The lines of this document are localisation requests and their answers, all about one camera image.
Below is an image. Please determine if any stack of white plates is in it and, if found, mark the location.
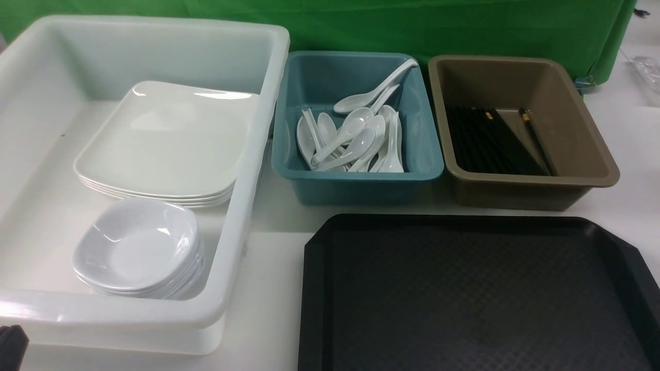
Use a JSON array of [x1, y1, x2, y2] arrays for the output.
[[78, 176, 235, 209]]

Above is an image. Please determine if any pile of white spoons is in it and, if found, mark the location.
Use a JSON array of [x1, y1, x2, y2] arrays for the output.
[[295, 84, 401, 172]]

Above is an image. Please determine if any brown plastic bin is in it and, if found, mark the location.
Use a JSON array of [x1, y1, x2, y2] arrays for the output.
[[427, 56, 620, 211]]

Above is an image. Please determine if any black chopsticks bundle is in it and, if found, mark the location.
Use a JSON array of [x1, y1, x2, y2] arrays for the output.
[[445, 105, 556, 176]]

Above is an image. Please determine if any black serving tray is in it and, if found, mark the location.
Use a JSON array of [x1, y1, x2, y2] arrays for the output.
[[297, 214, 659, 370]]

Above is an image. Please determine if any stack of white bowls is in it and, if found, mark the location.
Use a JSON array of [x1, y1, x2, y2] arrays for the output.
[[72, 197, 206, 300]]

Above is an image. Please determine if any large white rectangular plate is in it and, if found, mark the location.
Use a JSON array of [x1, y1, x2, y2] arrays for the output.
[[73, 81, 261, 199]]

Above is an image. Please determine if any large white plastic tub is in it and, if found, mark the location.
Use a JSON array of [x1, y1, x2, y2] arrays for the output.
[[2, 15, 290, 355]]

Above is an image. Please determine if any white spoon leaning on rim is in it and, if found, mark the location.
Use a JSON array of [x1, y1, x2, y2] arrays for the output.
[[333, 59, 419, 114]]

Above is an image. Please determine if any green backdrop cloth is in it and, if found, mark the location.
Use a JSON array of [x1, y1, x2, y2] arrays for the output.
[[1, 1, 636, 83]]

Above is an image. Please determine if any teal plastic bin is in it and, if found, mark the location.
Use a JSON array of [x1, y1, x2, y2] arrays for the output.
[[271, 51, 444, 205]]

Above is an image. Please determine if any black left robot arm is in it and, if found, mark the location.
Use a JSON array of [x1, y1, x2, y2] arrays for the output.
[[1, 326, 30, 370]]

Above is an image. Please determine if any clear plastic wrap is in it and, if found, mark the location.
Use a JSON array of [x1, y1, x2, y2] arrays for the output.
[[621, 44, 659, 98]]

